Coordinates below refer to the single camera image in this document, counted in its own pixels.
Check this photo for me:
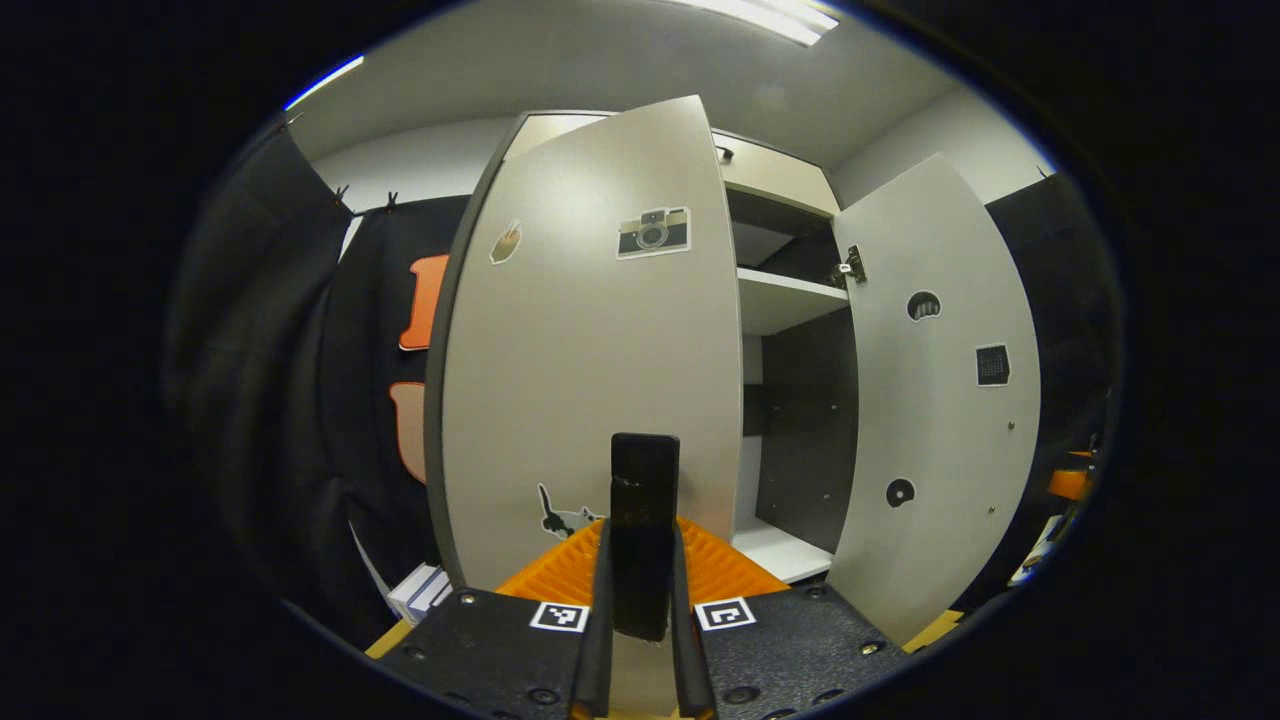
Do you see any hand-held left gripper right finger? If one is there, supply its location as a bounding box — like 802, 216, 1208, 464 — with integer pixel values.
670, 515, 916, 720

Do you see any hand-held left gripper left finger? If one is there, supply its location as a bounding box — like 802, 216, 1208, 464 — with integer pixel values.
365, 518, 616, 720

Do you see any black door handle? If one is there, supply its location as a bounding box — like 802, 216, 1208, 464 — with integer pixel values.
608, 432, 681, 643

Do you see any beige headphone-sticker shoe cabinet door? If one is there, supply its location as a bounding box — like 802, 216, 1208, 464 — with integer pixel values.
828, 152, 1043, 646

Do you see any beige double-door shoe cabinet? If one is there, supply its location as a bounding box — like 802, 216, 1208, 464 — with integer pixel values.
423, 95, 1043, 716

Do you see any beige camera-sticker shoe cabinet door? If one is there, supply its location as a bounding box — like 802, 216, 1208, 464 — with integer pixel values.
440, 95, 744, 716

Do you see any white cabinet shelf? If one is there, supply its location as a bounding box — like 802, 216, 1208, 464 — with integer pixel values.
737, 267, 851, 337

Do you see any stack of white blue books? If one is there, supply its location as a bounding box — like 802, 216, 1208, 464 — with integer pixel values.
387, 563, 453, 626

